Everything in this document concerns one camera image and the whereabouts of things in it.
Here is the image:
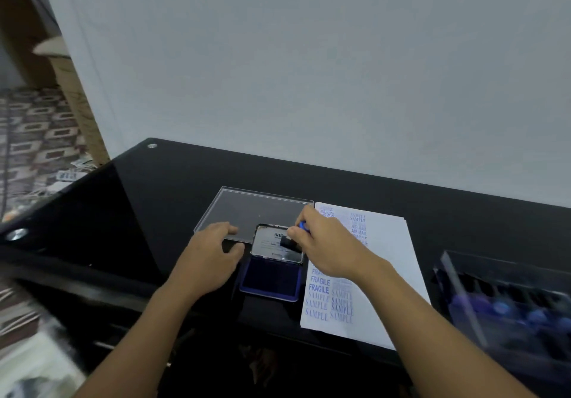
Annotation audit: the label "person's left hand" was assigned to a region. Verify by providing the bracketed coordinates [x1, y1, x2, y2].
[169, 221, 245, 298]

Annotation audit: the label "person's right hand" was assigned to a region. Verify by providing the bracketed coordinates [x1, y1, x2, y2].
[286, 204, 382, 284]

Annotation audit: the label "blue and black rubber stamp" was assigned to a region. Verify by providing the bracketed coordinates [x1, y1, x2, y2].
[280, 221, 311, 252]

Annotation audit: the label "person's right forearm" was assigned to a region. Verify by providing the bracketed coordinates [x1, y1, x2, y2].
[357, 259, 537, 398]

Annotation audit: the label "person's left forearm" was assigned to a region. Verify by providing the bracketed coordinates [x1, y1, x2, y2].
[73, 276, 198, 398]

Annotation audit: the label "blue ink pad with lid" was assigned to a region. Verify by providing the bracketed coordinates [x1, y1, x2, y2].
[239, 223, 305, 303]

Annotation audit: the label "clear plastic box lid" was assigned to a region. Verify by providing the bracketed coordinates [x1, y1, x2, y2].
[194, 186, 315, 245]

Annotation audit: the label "white stamped paper sheet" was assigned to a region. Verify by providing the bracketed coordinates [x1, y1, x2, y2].
[299, 202, 432, 351]

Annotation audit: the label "scattered papers on floor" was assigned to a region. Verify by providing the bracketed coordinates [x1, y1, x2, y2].
[42, 156, 98, 194]

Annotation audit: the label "clear box of stamps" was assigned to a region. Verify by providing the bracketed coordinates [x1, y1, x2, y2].
[432, 250, 571, 386]

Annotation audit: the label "white cloth bundle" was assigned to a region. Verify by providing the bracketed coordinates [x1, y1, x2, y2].
[0, 330, 86, 398]

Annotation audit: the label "brown wooden door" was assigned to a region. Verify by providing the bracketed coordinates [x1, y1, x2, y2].
[0, 0, 61, 92]

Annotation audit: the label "wooden door frame post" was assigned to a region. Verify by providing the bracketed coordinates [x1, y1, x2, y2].
[47, 52, 111, 167]

